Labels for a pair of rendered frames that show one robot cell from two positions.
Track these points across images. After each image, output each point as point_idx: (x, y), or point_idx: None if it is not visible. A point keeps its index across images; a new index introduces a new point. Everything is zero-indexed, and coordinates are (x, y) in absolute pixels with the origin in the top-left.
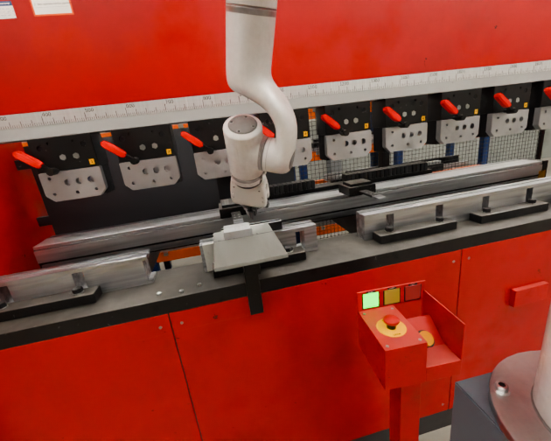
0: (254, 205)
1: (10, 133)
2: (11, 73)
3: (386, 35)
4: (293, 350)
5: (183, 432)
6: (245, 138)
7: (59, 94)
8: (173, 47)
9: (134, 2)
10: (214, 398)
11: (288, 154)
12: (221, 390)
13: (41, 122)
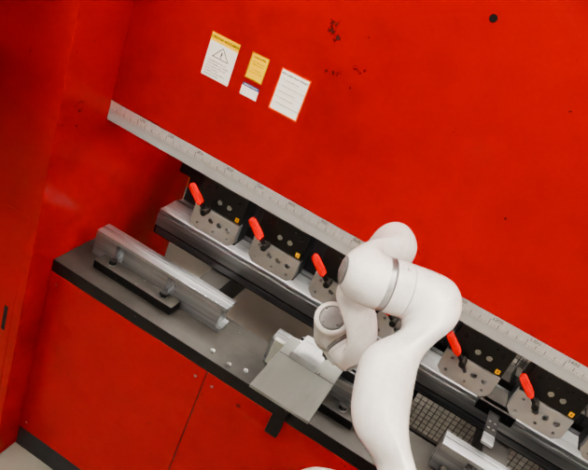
0: (326, 356)
1: (199, 164)
2: (227, 131)
3: (576, 313)
4: None
5: (156, 459)
6: (322, 331)
7: (247, 162)
8: (355, 188)
9: (346, 141)
10: (195, 460)
11: (346, 365)
12: (203, 460)
13: (223, 172)
